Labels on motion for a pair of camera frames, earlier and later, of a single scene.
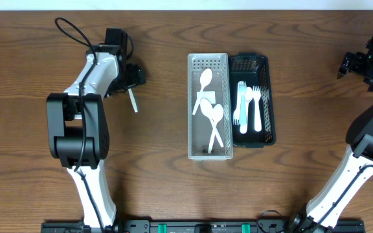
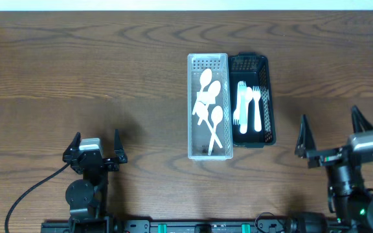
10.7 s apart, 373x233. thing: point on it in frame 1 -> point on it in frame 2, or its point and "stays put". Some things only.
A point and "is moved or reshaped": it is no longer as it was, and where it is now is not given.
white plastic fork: x=256 y=93 stays put
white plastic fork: x=236 y=114 stays put
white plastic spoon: x=206 y=109 is moved or reshaped
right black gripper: x=361 y=66 -> x=305 y=144
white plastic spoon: x=205 y=78 stays put
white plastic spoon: x=133 y=100 -> x=214 y=86
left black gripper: x=134 y=76 -> x=95 y=162
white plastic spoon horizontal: x=217 y=114 stays put
